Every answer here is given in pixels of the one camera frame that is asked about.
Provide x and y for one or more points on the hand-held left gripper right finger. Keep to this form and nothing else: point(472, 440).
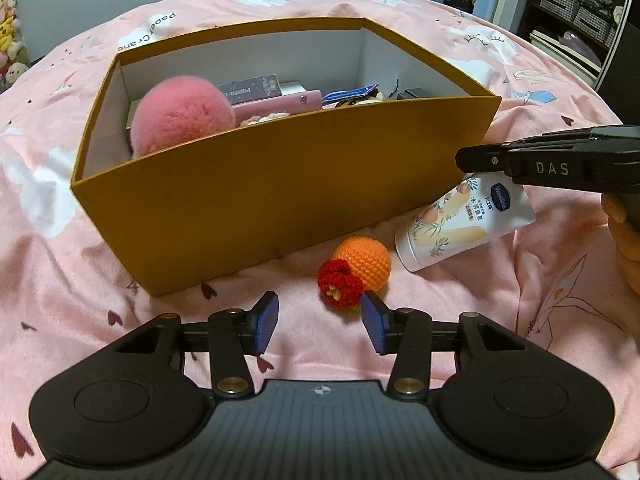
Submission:
point(374, 322)

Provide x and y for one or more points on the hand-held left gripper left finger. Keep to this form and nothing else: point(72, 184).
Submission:
point(267, 322)

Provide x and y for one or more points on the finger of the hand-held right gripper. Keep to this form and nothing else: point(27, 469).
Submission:
point(530, 162)

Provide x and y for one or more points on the crochet orange with red flower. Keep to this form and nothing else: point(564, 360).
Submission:
point(362, 257)

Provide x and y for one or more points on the peach print cream tube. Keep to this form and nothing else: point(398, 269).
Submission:
point(450, 230)

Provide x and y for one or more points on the orange cardboard box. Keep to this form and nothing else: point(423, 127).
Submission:
point(250, 200)

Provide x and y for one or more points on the pink leather card holder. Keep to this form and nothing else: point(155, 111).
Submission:
point(280, 105)

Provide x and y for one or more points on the pink fluffy pompom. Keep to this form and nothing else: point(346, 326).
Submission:
point(180, 110)

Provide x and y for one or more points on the person's right hand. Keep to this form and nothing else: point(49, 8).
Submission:
point(629, 260)

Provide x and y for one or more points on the checked storage basket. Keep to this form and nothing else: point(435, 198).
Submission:
point(595, 25)
point(560, 1)

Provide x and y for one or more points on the pink printed blanket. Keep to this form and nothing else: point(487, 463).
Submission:
point(75, 320)

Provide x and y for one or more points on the blue flat packet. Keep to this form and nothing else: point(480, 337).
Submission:
point(345, 93)

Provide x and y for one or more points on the dark purple cosmetic box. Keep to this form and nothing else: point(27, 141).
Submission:
point(250, 87)

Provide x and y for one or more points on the small white box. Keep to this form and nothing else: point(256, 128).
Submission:
point(292, 87)

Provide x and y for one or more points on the hanging column of plush toys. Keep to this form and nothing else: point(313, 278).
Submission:
point(10, 25)

